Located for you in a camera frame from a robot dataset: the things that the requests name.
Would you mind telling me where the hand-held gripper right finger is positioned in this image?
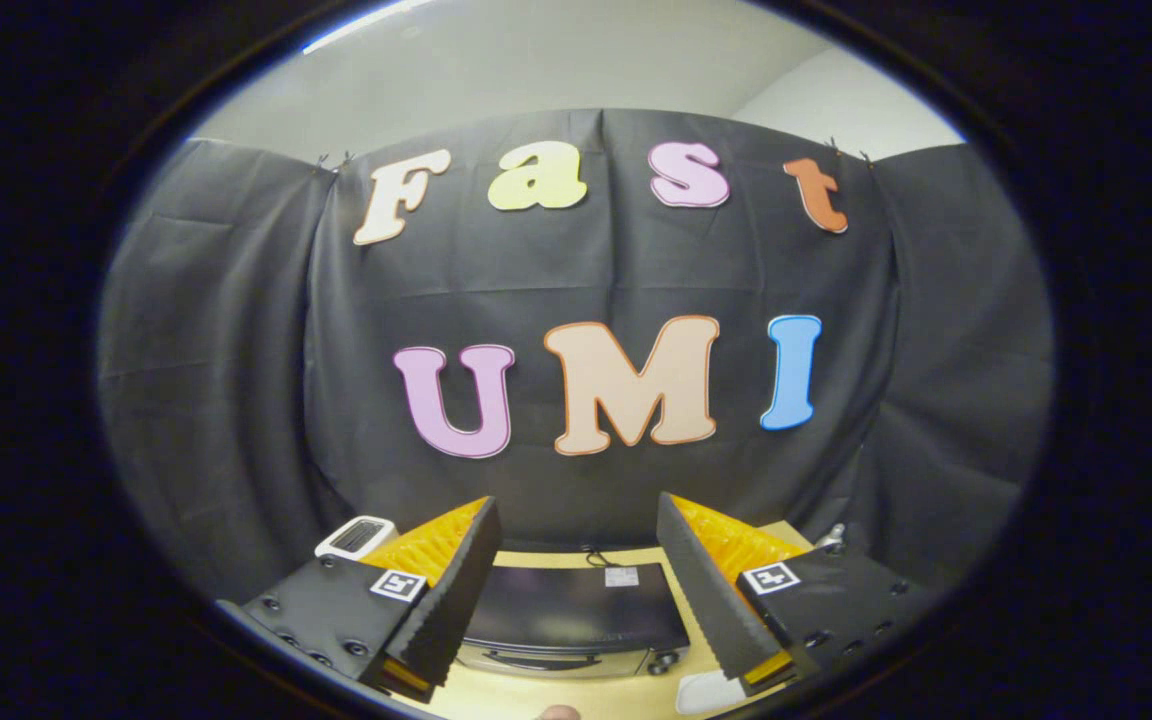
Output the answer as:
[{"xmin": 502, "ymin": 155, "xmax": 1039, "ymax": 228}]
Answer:
[{"xmin": 656, "ymin": 491, "xmax": 937, "ymax": 698}]

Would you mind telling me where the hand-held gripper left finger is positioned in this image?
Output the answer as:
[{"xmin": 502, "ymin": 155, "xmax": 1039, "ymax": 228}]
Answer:
[{"xmin": 216, "ymin": 496, "xmax": 503, "ymax": 703}]

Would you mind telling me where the white plate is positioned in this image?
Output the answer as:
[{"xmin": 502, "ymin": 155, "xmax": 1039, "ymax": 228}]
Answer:
[{"xmin": 676, "ymin": 668, "xmax": 749, "ymax": 716}]

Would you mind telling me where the black toaster oven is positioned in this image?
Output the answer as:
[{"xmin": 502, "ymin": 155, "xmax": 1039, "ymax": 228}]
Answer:
[{"xmin": 451, "ymin": 562, "xmax": 692, "ymax": 681}]

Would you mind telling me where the black backdrop cloth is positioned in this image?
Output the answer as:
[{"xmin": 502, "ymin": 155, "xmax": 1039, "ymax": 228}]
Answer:
[{"xmin": 96, "ymin": 108, "xmax": 1055, "ymax": 606}]

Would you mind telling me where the white bread toaster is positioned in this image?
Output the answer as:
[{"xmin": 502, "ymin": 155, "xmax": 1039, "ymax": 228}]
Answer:
[{"xmin": 314, "ymin": 515, "xmax": 397, "ymax": 561}]

